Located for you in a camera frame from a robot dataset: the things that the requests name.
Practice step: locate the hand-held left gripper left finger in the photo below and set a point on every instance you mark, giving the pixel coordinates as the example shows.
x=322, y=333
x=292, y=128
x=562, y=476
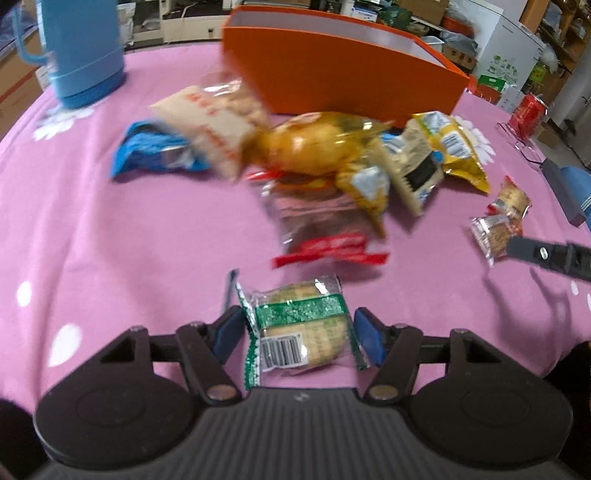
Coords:
x=228, y=330

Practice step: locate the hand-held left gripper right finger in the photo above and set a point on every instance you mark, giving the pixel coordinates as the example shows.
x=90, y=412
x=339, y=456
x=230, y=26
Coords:
x=369, y=332

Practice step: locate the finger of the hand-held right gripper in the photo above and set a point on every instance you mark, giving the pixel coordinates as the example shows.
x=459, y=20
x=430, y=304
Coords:
x=531, y=251

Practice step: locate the small clear red snack packet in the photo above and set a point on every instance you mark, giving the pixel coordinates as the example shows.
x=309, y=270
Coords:
x=494, y=235
x=510, y=198

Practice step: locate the green label biscuit packet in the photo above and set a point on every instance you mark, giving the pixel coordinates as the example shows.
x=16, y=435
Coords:
x=300, y=332

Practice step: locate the clear red-ended snack packet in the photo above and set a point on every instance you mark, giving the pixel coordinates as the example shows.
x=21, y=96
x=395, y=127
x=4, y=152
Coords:
x=318, y=217

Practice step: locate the large yellow snack packet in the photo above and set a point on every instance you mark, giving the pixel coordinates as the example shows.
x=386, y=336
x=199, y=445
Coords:
x=457, y=143

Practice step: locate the blue snack packet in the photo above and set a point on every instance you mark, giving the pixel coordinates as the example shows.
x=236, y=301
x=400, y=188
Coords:
x=143, y=152

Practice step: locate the orange box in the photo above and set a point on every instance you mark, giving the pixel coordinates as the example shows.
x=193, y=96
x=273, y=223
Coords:
x=346, y=74

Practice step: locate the dark grey blue case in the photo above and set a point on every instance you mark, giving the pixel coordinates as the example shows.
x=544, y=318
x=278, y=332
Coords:
x=565, y=189

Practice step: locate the red soda can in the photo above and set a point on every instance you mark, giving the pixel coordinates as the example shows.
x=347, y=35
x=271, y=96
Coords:
x=528, y=113

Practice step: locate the white black cracker packet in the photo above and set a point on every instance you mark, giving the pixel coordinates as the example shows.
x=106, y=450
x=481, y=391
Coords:
x=415, y=170

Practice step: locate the pink tablecloth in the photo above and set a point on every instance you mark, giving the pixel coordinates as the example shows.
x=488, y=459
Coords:
x=115, y=240

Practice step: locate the yellow clear bread bag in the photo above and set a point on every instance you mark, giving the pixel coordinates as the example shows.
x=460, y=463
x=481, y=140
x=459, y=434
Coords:
x=304, y=143

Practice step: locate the beige red-print snack packet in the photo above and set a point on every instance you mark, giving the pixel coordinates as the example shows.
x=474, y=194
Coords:
x=207, y=120

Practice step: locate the blue thermos jug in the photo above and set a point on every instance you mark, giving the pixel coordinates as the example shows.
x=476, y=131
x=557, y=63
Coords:
x=83, y=50

